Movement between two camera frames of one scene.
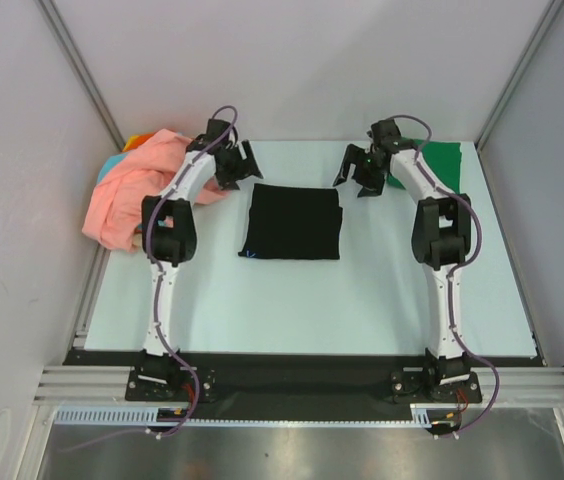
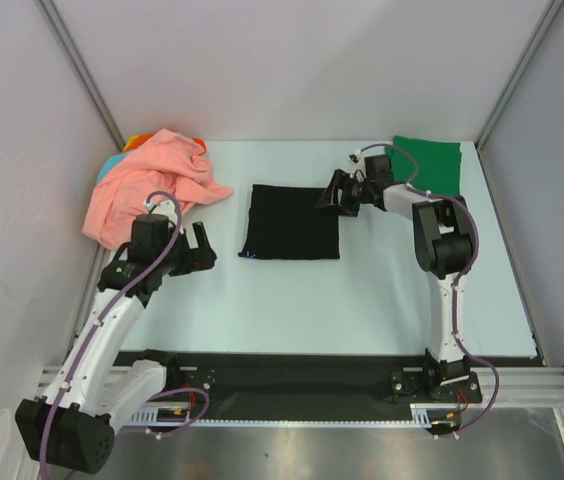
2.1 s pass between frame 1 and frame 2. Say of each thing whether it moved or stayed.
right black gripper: moved
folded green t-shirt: stayed
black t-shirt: stayed
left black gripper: moved
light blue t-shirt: stayed
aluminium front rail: stayed
